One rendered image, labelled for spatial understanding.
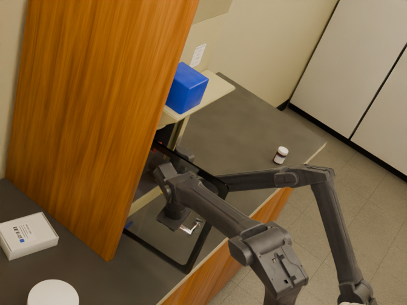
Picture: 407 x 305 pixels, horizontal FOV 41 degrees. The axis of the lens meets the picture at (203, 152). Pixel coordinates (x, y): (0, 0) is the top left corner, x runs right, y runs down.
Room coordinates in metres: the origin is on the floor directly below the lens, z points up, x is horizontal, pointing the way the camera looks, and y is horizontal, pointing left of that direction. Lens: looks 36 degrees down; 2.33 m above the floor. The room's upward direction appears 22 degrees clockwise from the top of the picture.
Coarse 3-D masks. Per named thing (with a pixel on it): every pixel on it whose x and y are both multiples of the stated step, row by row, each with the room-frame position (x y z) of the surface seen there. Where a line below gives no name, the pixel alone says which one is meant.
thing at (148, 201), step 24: (144, 168) 1.27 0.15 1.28; (192, 168) 1.24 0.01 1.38; (144, 192) 1.27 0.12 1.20; (216, 192) 1.21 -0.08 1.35; (144, 216) 1.26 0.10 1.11; (192, 216) 1.22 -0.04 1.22; (144, 240) 1.25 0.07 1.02; (168, 240) 1.23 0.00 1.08; (192, 240) 1.21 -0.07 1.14; (192, 264) 1.21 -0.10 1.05
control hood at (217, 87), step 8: (208, 72) 1.56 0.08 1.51; (216, 80) 1.53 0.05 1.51; (224, 80) 1.55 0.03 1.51; (208, 88) 1.46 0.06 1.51; (216, 88) 1.48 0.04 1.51; (224, 88) 1.50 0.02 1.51; (232, 88) 1.52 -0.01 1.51; (208, 96) 1.42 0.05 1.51; (216, 96) 1.44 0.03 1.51; (200, 104) 1.36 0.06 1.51; (168, 112) 1.26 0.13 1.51; (192, 112) 1.31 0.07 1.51; (160, 120) 1.26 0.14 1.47; (168, 120) 1.25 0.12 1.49; (176, 120) 1.24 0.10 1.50
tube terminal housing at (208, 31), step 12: (204, 24) 1.46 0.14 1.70; (216, 24) 1.54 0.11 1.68; (192, 36) 1.42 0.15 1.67; (204, 36) 1.49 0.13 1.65; (216, 36) 1.56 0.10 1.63; (192, 48) 1.44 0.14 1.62; (180, 60) 1.40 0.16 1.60; (204, 60) 1.54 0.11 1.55; (180, 120) 1.59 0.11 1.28; (180, 132) 1.56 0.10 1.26; (168, 144) 1.57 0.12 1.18
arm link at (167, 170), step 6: (168, 162) 1.17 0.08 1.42; (156, 168) 1.16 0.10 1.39; (162, 168) 1.15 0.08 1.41; (168, 168) 1.15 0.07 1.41; (156, 174) 1.15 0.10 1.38; (162, 174) 1.14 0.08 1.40; (168, 174) 1.14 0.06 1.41; (174, 174) 1.14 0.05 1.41; (156, 180) 1.15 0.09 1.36; (162, 180) 1.13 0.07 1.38; (162, 186) 1.12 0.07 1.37; (168, 186) 1.06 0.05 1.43; (168, 192) 1.05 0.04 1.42; (168, 198) 1.06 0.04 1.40
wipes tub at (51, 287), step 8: (48, 280) 0.92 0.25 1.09; (56, 280) 0.93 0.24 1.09; (32, 288) 0.88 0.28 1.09; (40, 288) 0.89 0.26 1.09; (48, 288) 0.90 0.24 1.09; (56, 288) 0.91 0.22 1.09; (64, 288) 0.91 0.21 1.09; (72, 288) 0.92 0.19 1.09; (32, 296) 0.86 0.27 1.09; (40, 296) 0.86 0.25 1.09; (48, 296) 0.87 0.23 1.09; (56, 296) 0.88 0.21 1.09; (64, 296) 0.89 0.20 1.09; (72, 296) 0.90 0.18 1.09; (32, 304) 0.83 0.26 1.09; (40, 304) 0.84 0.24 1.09; (48, 304) 0.85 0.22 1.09; (56, 304) 0.86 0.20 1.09; (64, 304) 0.87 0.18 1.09; (72, 304) 0.88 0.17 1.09
